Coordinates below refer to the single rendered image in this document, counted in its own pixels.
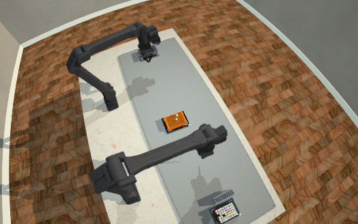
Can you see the orange tube rack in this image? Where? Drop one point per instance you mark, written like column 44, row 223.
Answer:
column 172, row 123

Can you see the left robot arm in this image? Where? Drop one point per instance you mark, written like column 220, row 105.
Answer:
column 78, row 56

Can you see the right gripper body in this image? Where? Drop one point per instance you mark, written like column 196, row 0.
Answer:
column 203, row 152

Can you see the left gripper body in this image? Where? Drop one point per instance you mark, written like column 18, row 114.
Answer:
column 143, row 50

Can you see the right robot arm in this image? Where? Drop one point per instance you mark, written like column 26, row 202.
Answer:
column 112, row 172

